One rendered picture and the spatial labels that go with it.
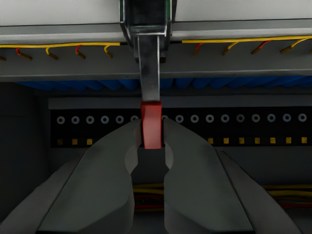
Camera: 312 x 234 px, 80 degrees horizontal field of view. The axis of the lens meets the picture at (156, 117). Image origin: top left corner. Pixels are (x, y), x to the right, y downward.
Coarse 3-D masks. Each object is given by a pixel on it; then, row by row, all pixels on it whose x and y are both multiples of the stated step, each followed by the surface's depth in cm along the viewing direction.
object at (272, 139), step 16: (64, 112) 26; (80, 112) 26; (96, 112) 26; (112, 112) 26; (128, 112) 26; (176, 112) 26; (192, 112) 26; (208, 112) 26; (224, 112) 26; (240, 112) 25; (256, 112) 25; (272, 112) 25; (288, 112) 25; (304, 112) 25; (64, 128) 26; (80, 128) 26; (96, 128) 26; (112, 128) 26; (192, 128) 26; (208, 128) 26; (224, 128) 25; (240, 128) 25; (256, 128) 25; (272, 128) 25; (288, 128) 25; (304, 128) 25; (64, 144) 26; (80, 144) 26; (224, 144) 25; (240, 144) 25; (256, 144) 25; (272, 144) 25; (288, 144) 25; (304, 144) 25
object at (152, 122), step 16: (144, 48) 9; (144, 64) 9; (144, 80) 10; (144, 96) 10; (144, 112) 11; (160, 112) 11; (144, 128) 11; (160, 128) 11; (144, 144) 12; (160, 144) 12
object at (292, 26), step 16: (0, 32) 11; (16, 32) 11; (32, 32) 11; (48, 32) 11; (64, 32) 11; (80, 32) 11; (96, 32) 11; (112, 32) 11; (176, 32) 11; (192, 32) 11; (208, 32) 11; (224, 32) 11; (240, 32) 11; (256, 32) 11; (272, 32) 11; (288, 32) 11; (304, 32) 11
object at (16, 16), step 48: (0, 0) 9; (48, 0) 9; (96, 0) 9; (192, 0) 9; (240, 0) 9; (288, 0) 9; (0, 96) 21; (192, 96) 25; (240, 96) 25; (288, 96) 25
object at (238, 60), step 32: (0, 64) 14; (32, 64) 14; (64, 64) 14; (96, 64) 14; (128, 64) 14; (160, 64) 14; (192, 64) 14; (224, 64) 14; (256, 64) 13; (288, 64) 13
